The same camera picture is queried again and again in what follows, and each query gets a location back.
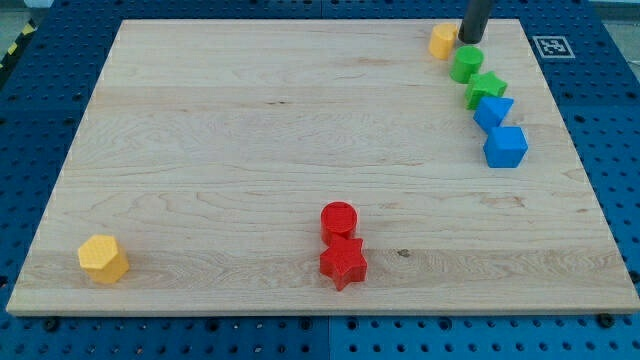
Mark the yellow heart block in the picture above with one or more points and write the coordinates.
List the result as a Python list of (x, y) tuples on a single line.
[(442, 40)]

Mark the red star block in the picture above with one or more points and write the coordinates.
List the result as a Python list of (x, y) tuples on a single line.
[(343, 261)]

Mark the green star block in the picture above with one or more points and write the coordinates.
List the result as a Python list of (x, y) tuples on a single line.
[(488, 84)]

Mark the red cylinder block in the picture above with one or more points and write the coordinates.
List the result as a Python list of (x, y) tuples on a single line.
[(338, 218)]

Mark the wooden board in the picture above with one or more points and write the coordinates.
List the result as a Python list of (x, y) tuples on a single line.
[(210, 147)]

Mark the blue cube block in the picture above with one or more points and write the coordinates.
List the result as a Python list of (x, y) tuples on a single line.
[(505, 147)]

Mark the green cylinder block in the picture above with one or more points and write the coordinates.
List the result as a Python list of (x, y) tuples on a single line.
[(467, 62)]

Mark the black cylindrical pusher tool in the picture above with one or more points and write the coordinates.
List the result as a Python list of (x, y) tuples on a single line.
[(474, 22)]

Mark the yellow hexagon block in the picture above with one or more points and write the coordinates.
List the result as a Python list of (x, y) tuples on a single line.
[(103, 259)]

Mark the white fiducial marker tag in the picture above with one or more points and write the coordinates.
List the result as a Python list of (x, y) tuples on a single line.
[(553, 47)]

